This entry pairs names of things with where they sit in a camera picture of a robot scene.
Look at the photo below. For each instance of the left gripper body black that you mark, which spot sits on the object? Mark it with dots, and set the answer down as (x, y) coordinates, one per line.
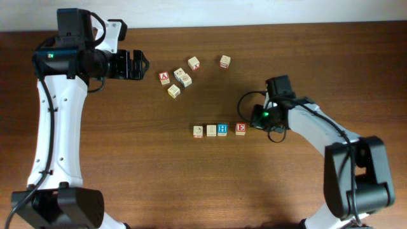
(120, 65)

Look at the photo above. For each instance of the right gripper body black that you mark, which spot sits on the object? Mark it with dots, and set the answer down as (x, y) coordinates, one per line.
(264, 119)

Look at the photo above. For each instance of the red E wooden block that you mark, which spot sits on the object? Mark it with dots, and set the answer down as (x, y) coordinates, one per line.
(240, 128)

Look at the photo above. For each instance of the blue H wooden block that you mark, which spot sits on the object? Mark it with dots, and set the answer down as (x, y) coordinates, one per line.
(222, 129)

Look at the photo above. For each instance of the green R wooden block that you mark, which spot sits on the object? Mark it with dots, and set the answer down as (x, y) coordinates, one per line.
(211, 130)

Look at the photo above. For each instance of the wooden block red side drawing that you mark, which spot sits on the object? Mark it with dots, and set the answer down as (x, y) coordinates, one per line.
(198, 131)

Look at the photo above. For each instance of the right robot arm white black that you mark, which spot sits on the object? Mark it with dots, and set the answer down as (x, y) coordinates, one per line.
(357, 177)

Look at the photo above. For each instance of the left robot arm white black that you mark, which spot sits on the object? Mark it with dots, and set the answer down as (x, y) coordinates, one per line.
(85, 48)

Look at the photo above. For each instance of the red A wooden block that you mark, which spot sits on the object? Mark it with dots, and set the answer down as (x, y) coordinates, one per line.
(164, 78)

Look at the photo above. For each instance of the plain wooden block with blue side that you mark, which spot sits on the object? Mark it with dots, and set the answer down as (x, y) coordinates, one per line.
(178, 73)

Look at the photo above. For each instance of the plain wooden block bird drawing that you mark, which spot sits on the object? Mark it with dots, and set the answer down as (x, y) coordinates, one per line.
(173, 91)

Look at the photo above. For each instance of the plain wooden block drawing top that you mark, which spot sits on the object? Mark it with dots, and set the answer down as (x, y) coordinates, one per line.
(185, 80)

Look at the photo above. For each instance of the red Y wooden block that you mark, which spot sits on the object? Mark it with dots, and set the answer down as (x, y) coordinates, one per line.
(194, 63)

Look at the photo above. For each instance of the red I wooden block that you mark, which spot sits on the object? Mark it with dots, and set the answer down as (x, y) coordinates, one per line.
(225, 61)

